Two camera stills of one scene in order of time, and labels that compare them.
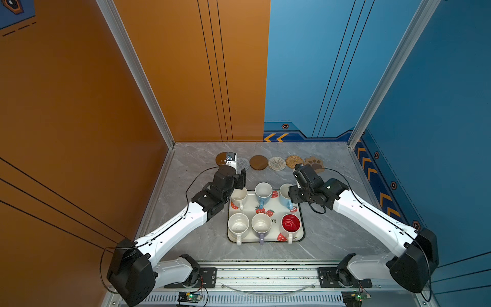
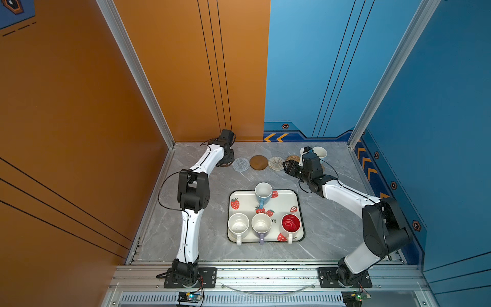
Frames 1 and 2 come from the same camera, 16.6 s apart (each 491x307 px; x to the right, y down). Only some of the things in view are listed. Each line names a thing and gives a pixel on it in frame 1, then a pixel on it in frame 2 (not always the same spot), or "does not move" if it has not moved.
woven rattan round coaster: x=293 y=160 does not move
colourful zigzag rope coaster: x=277 y=164 does not move
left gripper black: x=240 y=180 -> x=231 y=157
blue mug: x=263 y=191 does not move
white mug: x=238 y=223 does not move
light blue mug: x=284 y=196 -> x=321 y=151
